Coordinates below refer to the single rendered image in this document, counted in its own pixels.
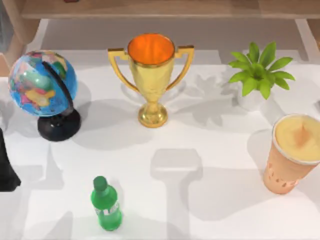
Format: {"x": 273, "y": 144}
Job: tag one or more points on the green plant in white pot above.
{"x": 260, "y": 72}

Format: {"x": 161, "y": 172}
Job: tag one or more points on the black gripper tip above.
{"x": 6, "y": 170}

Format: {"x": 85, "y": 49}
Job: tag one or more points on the orange paper cup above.
{"x": 287, "y": 165}

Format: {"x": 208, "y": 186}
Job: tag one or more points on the green bottle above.
{"x": 107, "y": 210}

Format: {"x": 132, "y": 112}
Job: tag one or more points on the blue globe on black stand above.
{"x": 37, "y": 82}

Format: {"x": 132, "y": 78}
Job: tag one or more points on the gold trophy cup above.
{"x": 152, "y": 82}

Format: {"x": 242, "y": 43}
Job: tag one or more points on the wooden open shelf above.
{"x": 150, "y": 8}

